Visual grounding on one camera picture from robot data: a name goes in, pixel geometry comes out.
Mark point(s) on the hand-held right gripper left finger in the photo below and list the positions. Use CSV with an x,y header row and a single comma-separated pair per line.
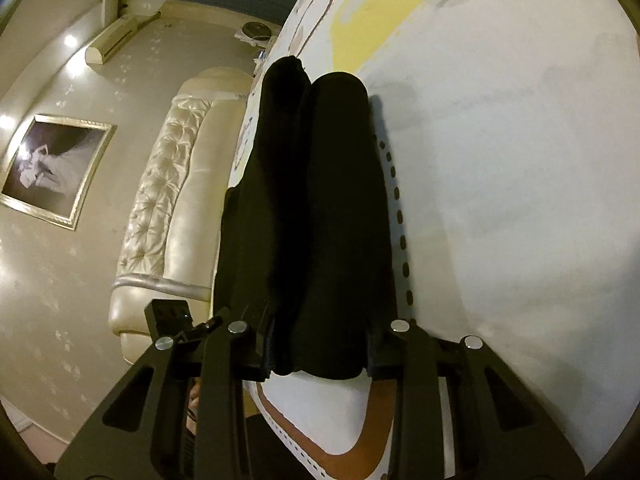
x,y
262,355

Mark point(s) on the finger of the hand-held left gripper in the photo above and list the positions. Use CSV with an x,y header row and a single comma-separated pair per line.
x,y
167,317

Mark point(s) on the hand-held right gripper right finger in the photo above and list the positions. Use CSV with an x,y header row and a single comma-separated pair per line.
x,y
382,360

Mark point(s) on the black pants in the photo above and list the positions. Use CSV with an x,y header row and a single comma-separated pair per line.
x,y
325,210

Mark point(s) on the cream tufted headboard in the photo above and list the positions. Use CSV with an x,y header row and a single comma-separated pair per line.
x,y
165,220

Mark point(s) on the framed black-and-white picture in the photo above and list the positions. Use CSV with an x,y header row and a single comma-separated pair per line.
x,y
55,165

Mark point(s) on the white patterned bedspread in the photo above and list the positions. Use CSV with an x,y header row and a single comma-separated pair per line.
x,y
500,160

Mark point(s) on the recessed ceiling light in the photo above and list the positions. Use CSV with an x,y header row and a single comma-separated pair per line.
x,y
72,40
6,121

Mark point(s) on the round white device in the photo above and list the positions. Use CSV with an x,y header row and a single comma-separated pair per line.
x,y
255,30

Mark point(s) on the white wall air conditioner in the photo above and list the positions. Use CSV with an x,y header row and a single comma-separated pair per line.
x,y
112,40

